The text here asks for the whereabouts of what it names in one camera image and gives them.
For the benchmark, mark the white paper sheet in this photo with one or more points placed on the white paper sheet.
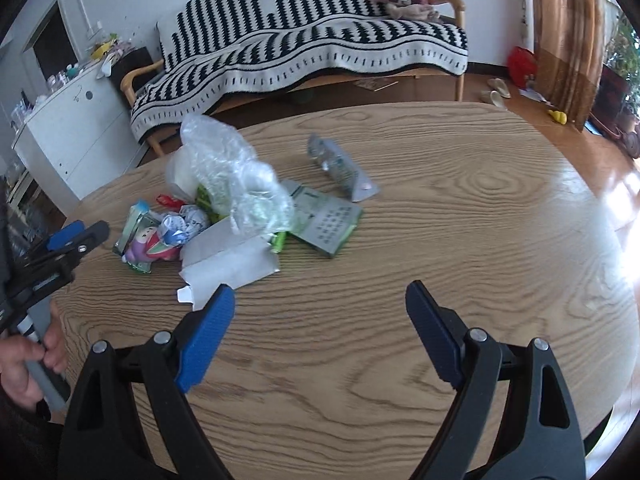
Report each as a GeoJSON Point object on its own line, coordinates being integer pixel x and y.
{"type": "Point", "coordinates": [225, 265]}

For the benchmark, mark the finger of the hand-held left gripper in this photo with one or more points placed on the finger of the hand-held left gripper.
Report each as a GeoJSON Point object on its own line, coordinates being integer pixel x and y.
{"type": "Point", "coordinates": [95, 234]}
{"type": "Point", "coordinates": [65, 235]}

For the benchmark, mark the red wrapper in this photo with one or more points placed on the red wrapper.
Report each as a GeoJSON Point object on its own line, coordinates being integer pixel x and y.
{"type": "Point", "coordinates": [167, 200]}

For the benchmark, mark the person's left hand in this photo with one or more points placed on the person's left hand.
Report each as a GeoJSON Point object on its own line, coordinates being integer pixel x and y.
{"type": "Point", "coordinates": [20, 365]}

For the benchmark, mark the silver blister pack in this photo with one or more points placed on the silver blister pack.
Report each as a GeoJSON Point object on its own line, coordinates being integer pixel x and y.
{"type": "Point", "coordinates": [340, 165]}

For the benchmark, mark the large potted plant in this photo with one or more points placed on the large potted plant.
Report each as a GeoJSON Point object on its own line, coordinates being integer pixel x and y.
{"type": "Point", "coordinates": [620, 75]}

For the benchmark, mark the person's left forearm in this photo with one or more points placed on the person's left forearm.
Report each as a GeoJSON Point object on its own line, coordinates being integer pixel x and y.
{"type": "Point", "coordinates": [25, 440]}

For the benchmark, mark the green wrapper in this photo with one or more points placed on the green wrapper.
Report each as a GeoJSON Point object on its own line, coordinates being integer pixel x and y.
{"type": "Point", "coordinates": [277, 242]}

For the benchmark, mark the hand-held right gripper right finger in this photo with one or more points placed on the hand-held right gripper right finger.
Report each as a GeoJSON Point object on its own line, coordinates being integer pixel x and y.
{"type": "Point", "coordinates": [435, 330]}

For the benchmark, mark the white paper on floor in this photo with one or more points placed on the white paper on floor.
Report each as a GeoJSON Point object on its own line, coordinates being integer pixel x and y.
{"type": "Point", "coordinates": [532, 95]}

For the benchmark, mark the blue white paper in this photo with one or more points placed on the blue white paper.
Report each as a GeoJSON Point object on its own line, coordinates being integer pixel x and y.
{"type": "Point", "coordinates": [182, 225]}

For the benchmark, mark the red bag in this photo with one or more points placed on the red bag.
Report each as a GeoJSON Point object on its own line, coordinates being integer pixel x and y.
{"type": "Point", "coordinates": [522, 65]}

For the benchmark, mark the wooden chair with patterned blanket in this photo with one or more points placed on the wooden chair with patterned blanket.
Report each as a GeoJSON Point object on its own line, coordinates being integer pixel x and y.
{"type": "Point", "coordinates": [300, 45]}

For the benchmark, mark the flattened green grey carton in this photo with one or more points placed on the flattened green grey carton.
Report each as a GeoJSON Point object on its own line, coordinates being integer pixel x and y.
{"type": "Point", "coordinates": [327, 225]}

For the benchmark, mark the dark brown box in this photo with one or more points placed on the dark brown box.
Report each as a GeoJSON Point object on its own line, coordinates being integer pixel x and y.
{"type": "Point", "coordinates": [132, 65]}

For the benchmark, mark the wooden frame sofa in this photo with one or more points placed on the wooden frame sofa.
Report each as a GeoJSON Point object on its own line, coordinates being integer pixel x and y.
{"type": "Point", "coordinates": [137, 77]}

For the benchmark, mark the yellow toy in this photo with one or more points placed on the yellow toy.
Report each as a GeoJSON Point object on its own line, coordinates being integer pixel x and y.
{"type": "Point", "coordinates": [557, 116]}

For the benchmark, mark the clear plastic bag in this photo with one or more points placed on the clear plastic bag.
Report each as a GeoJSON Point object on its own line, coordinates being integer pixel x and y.
{"type": "Point", "coordinates": [225, 170]}

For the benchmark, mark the beige slipper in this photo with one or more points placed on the beige slipper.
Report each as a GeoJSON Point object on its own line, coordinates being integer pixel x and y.
{"type": "Point", "coordinates": [490, 97]}
{"type": "Point", "coordinates": [500, 87]}

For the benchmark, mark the brown curtain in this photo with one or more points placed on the brown curtain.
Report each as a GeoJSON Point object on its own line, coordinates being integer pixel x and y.
{"type": "Point", "coordinates": [565, 35]}

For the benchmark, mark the colourful snack packet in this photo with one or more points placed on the colourful snack packet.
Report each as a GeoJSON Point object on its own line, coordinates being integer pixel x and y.
{"type": "Point", "coordinates": [142, 250]}

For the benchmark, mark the white cabinet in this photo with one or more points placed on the white cabinet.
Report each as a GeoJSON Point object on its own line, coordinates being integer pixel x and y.
{"type": "Point", "coordinates": [85, 130]}

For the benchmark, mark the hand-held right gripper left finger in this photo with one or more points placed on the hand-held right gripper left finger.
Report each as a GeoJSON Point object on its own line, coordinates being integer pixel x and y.
{"type": "Point", "coordinates": [210, 340]}

